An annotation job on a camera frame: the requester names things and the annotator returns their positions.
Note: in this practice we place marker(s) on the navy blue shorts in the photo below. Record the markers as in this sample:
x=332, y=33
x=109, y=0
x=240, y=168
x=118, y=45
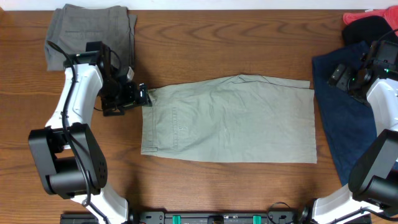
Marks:
x=352, y=120

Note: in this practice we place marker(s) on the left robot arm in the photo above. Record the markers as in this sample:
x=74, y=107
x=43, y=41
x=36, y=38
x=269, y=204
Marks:
x=67, y=156

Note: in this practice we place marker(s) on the red cloth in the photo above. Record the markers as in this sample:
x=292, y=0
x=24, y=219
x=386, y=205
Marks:
x=389, y=14

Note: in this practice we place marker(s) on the black cloth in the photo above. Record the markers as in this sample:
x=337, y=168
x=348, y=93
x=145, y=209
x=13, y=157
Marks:
x=368, y=30

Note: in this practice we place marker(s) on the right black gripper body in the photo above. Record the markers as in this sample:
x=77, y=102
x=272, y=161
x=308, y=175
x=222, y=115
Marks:
x=348, y=80

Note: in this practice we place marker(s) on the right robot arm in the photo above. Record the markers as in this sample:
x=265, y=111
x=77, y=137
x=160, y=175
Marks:
x=371, y=187

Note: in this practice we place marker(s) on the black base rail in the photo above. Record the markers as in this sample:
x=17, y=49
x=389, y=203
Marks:
x=200, y=218

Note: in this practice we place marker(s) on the folded grey shorts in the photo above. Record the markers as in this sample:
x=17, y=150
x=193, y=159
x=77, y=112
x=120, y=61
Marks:
x=72, y=27

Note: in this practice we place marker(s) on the beige khaki shorts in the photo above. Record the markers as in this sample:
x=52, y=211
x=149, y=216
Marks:
x=243, y=118

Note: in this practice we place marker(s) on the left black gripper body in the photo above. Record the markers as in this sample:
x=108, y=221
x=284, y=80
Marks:
x=117, y=94

